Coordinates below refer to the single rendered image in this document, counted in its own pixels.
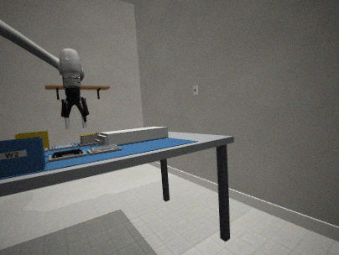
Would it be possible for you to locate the yellow bin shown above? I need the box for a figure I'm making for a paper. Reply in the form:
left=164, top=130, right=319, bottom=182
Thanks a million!
left=15, top=131, right=49, bottom=149

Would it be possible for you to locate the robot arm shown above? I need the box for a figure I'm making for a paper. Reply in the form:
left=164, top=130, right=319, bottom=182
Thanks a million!
left=0, top=20, right=84, bottom=88

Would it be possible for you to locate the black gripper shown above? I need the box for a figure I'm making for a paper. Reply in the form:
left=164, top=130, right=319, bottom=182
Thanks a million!
left=61, top=87, right=89, bottom=129

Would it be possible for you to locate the blue bench mat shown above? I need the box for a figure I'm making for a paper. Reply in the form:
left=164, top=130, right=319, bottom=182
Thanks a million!
left=28, top=138, right=198, bottom=174

